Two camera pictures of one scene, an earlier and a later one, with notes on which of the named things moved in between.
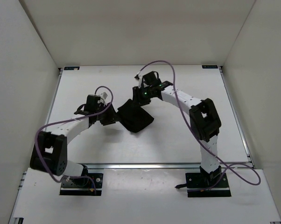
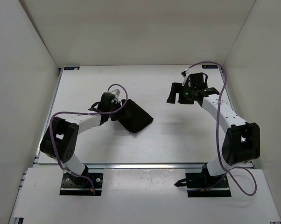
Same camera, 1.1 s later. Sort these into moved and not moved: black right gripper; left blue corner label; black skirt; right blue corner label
Moved: black right gripper
Not moved: left blue corner label; black skirt; right blue corner label
